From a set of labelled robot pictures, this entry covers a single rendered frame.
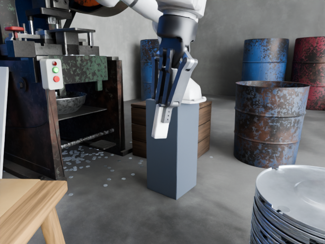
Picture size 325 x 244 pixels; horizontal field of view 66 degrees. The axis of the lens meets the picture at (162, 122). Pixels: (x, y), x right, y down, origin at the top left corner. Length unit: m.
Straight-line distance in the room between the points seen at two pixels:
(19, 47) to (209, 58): 3.69
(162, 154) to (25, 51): 0.76
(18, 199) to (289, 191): 0.60
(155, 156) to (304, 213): 0.77
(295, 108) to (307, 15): 2.84
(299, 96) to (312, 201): 1.01
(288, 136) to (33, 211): 1.34
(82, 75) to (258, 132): 1.05
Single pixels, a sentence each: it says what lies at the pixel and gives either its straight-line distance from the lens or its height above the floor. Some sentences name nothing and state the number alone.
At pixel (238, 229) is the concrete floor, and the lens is 1.07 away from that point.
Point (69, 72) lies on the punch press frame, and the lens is 1.43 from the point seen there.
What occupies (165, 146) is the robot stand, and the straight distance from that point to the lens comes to 1.13.
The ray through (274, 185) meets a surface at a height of 0.35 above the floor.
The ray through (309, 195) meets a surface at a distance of 0.62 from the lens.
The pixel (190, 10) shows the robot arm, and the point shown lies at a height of 0.71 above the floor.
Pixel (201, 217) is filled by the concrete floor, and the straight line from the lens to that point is 1.10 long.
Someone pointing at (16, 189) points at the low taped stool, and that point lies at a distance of 0.70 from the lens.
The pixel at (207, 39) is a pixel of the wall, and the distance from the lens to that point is 4.62.
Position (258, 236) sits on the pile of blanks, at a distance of 0.63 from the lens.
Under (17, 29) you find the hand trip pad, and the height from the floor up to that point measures 0.75.
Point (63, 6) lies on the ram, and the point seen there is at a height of 0.91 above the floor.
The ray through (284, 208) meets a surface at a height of 0.35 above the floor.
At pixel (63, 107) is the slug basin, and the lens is 1.54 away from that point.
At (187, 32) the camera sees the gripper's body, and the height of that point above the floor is 0.68.
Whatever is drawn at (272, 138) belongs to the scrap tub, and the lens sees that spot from 1.55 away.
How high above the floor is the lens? 0.63
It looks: 14 degrees down
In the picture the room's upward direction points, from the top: straight up
